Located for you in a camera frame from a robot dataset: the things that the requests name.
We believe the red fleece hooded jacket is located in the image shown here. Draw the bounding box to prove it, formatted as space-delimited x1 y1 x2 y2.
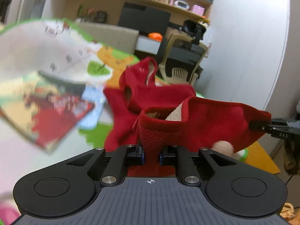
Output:
104 57 272 177

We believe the beige office chair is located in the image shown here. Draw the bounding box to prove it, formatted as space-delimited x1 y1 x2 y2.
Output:
156 19 209 86

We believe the picture book on mat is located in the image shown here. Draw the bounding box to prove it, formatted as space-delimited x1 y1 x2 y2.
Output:
1 71 95 151

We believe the beige sofa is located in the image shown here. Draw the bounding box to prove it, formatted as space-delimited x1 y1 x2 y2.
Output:
76 22 139 54

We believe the orange object on desk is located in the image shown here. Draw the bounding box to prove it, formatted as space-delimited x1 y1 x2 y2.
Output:
148 33 163 42

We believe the colourful cartoon play mat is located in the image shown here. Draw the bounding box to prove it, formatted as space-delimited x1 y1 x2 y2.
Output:
1 20 287 224

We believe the black monitor screen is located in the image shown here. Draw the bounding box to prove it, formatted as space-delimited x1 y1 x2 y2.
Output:
117 3 171 36

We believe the pink box on shelf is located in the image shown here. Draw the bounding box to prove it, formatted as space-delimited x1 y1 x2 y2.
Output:
190 4 205 16

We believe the potted plant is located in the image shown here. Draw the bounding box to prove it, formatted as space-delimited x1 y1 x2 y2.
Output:
75 4 96 22

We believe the white clock on shelf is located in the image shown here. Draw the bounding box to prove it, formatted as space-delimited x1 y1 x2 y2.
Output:
173 0 190 10

